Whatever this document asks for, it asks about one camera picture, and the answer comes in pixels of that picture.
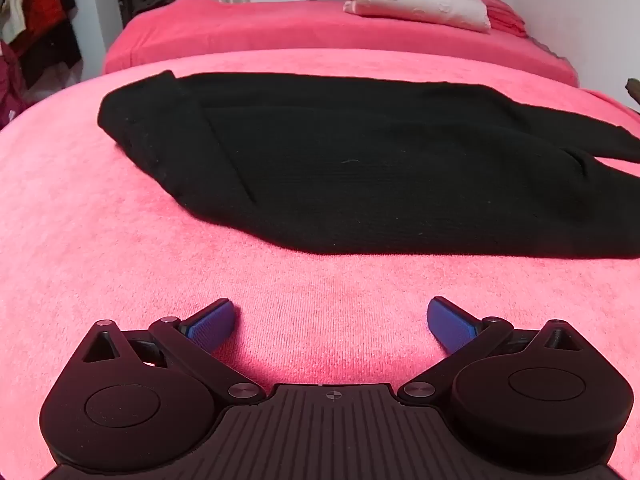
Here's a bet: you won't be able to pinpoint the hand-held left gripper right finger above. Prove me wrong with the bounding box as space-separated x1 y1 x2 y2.
397 296 597 406

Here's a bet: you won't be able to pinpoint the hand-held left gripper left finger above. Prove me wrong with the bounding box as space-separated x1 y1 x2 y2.
65 298 267 406

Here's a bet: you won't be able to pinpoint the black pants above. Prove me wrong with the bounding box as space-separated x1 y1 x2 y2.
97 70 640 261

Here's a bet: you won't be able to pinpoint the pink fleece blanket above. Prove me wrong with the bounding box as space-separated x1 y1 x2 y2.
0 49 640 480

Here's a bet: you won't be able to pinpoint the pink bed sheet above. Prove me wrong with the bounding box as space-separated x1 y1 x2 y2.
102 0 581 88

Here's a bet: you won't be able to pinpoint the folded pink cloth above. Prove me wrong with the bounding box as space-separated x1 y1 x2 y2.
475 0 529 39

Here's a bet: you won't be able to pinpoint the maroon hanging garment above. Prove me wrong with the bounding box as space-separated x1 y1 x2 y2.
0 42 28 128

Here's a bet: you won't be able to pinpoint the pale yellow hanging garment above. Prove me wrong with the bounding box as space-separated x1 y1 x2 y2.
0 0 27 46

